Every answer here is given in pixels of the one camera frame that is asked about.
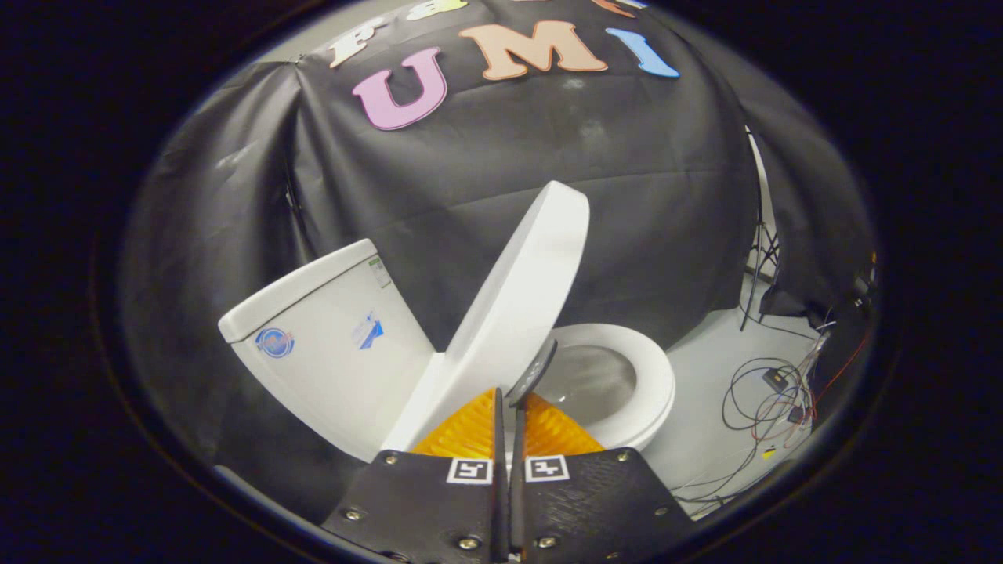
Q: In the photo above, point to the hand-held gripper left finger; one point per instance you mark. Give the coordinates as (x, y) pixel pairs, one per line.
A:
(423, 509)

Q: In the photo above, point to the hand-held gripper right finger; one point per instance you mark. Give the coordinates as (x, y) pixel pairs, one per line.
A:
(603, 509)

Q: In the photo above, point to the white toilet lid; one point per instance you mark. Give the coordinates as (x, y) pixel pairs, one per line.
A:
(513, 298)

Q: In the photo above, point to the white toilet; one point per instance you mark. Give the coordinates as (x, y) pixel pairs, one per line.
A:
(329, 368)

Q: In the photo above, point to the white toilet tank cover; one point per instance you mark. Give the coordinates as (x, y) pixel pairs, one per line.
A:
(298, 290)

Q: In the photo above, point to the black tripod light stand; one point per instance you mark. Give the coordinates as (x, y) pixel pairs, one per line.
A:
(758, 235)

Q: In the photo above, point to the black backdrop cloth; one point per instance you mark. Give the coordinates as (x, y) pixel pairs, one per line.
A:
(486, 188)

